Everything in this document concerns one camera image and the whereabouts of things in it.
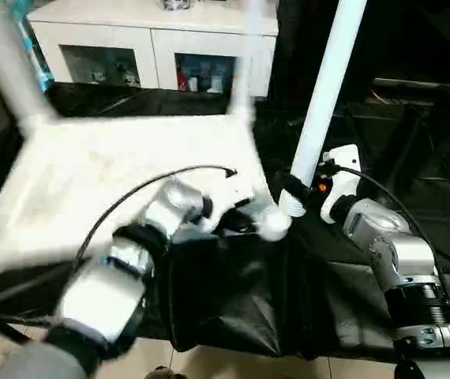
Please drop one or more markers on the white plastic table leg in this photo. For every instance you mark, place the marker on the white plastic table leg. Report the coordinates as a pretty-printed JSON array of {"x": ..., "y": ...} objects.
[
  {"x": 8, "y": 63},
  {"x": 245, "y": 71},
  {"x": 328, "y": 87}
]

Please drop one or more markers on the white plastic table top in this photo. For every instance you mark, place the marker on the white plastic table top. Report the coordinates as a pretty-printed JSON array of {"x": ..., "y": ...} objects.
[{"x": 91, "y": 174}]

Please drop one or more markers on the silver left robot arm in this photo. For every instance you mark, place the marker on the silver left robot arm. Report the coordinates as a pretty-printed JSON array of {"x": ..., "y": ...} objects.
[{"x": 122, "y": 268}]

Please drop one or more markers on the black table mat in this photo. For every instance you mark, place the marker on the black table mat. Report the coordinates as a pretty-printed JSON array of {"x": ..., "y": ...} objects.
[{"x": 233, "y": 300}]

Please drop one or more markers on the small grey crumpled object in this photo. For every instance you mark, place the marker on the small grey crumpled object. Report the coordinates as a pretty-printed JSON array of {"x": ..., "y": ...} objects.
[{"x": 178, "y": 3}]

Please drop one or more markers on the white glass-door cabinet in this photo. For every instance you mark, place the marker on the white glass-door cabinet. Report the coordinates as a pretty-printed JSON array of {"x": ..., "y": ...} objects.
[{"x": 130, "y": 31}]

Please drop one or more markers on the teal plastic object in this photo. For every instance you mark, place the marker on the teal plastic object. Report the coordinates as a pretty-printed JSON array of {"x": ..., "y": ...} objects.
[{"x": 35, "y": 47}]

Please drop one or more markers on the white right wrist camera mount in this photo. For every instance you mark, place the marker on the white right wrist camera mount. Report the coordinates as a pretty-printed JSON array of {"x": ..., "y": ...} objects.
[{"x": 343, "y": 170}]

